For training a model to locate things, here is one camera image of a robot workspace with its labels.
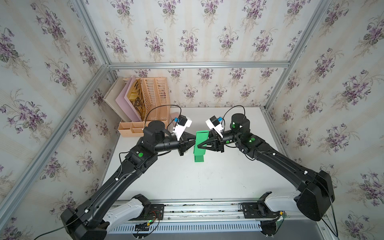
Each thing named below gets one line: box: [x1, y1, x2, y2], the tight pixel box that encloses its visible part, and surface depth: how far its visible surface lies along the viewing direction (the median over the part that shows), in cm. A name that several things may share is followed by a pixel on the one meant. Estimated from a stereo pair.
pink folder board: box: [115, 75, 142, 122], surface depth 91 cm
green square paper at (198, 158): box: [194, 155, 204, 163], surface depth 95 cm
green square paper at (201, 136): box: [193, 130, 210, 156], surface depth 60 cm
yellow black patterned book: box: [127, 78, 146, 121], surface depth 103 cm
